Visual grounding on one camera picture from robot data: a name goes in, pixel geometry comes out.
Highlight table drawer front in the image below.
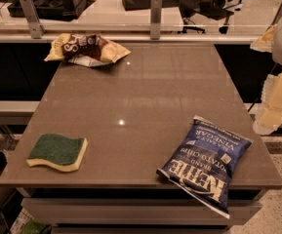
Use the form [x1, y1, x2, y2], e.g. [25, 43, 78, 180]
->
[22, 198, 262, 226]

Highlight green and yellow sponge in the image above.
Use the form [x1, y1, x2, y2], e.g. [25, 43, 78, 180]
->
[26, 134, 88, 173]

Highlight left metal railing post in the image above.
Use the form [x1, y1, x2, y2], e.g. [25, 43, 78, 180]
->
[19, 0, 45, 39]

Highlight black office chair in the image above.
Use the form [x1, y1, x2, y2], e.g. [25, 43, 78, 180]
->
[179, 0, 242, 34]

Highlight blue Kettle chip bag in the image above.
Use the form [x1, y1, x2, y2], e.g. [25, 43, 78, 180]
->
[156, 116, 253, 218]

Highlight middle metal railing post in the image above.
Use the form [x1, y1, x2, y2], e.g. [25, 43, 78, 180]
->
[150, 0, 163, 40]

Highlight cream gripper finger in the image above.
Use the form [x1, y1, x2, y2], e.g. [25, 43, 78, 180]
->
[250, 24, 276, 53]
[253, 72, 282, 136]

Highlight brown chip bag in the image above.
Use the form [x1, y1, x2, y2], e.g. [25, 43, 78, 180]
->
[45, 33, 130, 67]

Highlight black box on floor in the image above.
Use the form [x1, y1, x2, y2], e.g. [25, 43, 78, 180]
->
[7, 0, 96, 21]

